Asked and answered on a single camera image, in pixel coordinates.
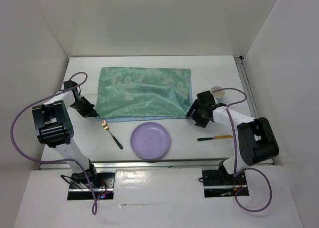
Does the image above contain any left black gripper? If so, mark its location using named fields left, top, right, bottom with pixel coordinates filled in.
left=69, top=96, right=97, bottom=118

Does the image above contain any teal satin placemat cloth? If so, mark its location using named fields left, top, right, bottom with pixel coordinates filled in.
left=95, top=67, right=191, bottom=122

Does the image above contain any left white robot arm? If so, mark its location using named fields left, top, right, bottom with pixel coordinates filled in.
left=32, top=80, right=98, bottom=188

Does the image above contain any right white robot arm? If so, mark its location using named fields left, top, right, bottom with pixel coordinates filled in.
left=186, top=91, right=279, bottom=184

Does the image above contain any light blue mug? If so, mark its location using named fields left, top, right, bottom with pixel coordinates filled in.
left=210, top=86, right=226, bottom=101

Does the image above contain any purple plate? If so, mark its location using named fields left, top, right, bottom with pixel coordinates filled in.
left=130, top=122, right=171, bottom=160

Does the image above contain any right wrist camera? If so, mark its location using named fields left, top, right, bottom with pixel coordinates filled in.
left=196, top=90, right=216, bottom=107

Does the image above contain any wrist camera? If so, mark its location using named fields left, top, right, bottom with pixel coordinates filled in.
left=63, top=80, right=78, bottom=90
left=196, top=90, right=216, bottom=107

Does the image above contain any gold fork green handle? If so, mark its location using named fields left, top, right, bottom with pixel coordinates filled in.
left=101, top=120, right=123, bottom=150

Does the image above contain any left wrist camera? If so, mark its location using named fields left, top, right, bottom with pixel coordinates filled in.
left=63, top=80, right=78, bottom=90

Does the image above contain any gold knife green handle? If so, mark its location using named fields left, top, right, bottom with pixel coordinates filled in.
left=197, top=135, right=233, bottom=141

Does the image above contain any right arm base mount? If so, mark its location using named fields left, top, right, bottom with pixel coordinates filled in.
left=198, top=170, right=249, bottom=198

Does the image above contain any aluminium frame rail front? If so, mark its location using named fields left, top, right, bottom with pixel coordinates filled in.
left=38, top=156, right=275, bottom=171

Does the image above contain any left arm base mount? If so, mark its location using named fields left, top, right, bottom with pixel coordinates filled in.
left=60, top=171, right=115, bottom=201

